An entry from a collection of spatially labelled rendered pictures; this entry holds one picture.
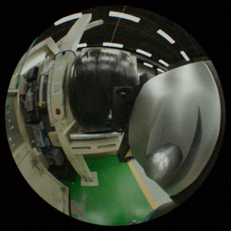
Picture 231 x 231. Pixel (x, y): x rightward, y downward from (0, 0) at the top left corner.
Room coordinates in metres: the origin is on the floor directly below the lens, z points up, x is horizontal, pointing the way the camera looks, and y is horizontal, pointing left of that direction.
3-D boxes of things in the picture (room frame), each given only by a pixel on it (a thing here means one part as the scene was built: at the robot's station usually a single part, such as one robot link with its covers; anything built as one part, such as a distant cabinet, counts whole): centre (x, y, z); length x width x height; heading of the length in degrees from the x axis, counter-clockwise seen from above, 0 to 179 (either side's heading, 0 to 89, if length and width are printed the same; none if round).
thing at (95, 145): (0.35, 0.13, 0.84); 0.36 x 0.09 x 0.06; 106
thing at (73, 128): (0.44, 0.34, 0.90); 0.40 x 0.03 x 0.10; 16
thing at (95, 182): (0.40, 0.41, 0.02); 0.27 x 0.27 x 0.04; 16
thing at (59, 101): (0.39, 0.41, 1.25); 0.13 x 0.13 x 2.50; 16
